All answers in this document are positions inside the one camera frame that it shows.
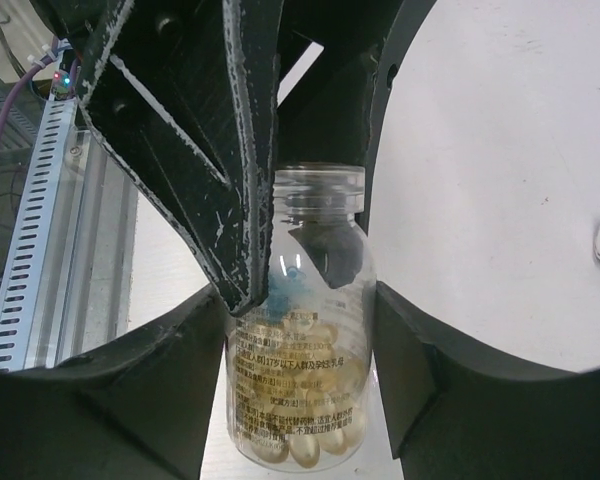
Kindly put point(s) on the clear pill bottle yellow capsules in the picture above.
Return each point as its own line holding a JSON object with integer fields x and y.
{"x": 298, "y": 365}

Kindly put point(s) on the perforated cable tray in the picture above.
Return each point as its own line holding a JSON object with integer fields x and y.
{"x": 24, "y": 263}

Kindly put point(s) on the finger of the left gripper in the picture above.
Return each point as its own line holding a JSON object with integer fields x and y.
{"x": 335, "y": 113}
{"x": 182, "y": 95}

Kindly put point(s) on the aluminium mounting rail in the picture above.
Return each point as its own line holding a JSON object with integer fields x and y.
{"x": 97, "y": 300}

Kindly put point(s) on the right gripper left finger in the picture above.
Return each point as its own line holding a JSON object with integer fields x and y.
{"x": 138, "y": 407}

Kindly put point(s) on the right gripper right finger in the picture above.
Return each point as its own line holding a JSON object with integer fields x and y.
{"x": 457, "y": 408}

